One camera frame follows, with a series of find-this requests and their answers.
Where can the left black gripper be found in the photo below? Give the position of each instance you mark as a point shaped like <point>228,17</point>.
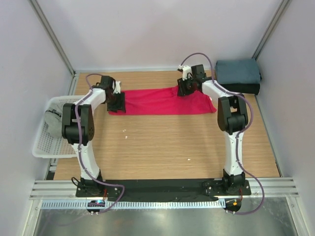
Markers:
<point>120,105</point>

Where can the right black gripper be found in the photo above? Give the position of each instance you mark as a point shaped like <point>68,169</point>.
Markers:
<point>181,91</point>

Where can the red t shirt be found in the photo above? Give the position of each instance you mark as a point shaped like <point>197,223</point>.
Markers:
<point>165,101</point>

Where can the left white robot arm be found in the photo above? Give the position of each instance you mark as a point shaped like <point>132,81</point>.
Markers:
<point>78,129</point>

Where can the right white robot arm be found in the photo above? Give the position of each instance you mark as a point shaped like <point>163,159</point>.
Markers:
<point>232,118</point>

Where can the folded blue t shirt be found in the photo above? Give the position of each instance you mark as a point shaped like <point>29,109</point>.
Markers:
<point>239,71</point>

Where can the folded black t shirt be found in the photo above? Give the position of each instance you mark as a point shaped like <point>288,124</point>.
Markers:
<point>243,88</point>

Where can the grey t shirt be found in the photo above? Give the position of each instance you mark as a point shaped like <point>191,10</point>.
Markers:
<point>53,118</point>

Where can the white perforated plastic basket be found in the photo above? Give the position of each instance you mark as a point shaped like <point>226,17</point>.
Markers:
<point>46,146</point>

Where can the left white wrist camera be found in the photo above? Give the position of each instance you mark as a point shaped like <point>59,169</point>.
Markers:
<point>117,87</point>

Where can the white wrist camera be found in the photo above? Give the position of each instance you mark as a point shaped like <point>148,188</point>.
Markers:
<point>186,71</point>
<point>117,87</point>

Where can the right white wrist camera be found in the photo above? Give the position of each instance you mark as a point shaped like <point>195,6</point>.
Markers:
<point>186,71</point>

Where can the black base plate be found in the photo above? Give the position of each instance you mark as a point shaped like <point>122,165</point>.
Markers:
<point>177,190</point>

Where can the right aluminium frame post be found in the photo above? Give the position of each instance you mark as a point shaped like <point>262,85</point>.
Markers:
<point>281,9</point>

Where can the aluminium frame post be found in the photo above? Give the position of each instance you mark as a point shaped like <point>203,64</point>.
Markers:
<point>281,9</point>
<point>51,34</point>

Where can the white slotted cable duct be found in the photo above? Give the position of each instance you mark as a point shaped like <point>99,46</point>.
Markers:
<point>98,204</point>

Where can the left aluminium frame post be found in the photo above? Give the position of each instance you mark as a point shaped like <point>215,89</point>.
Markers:
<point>51,34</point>

